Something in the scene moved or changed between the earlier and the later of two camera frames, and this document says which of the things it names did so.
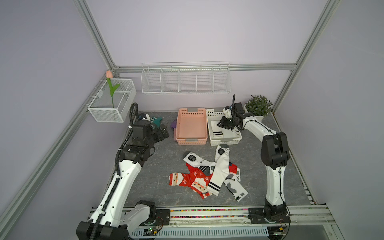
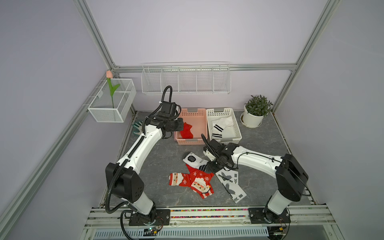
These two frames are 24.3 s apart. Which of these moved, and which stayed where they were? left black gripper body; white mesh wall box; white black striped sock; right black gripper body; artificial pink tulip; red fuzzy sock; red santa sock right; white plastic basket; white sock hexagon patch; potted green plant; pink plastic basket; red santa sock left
Moved: white black striped sock; left black gripper body; right black gripper body; red fuzzy sock
Stayed: artificial pink tulip; red santa sock left; potted green plant; white mesh wall box; pink plastic basket; white sock hexagon patch; white plastic basket; red santa sock right
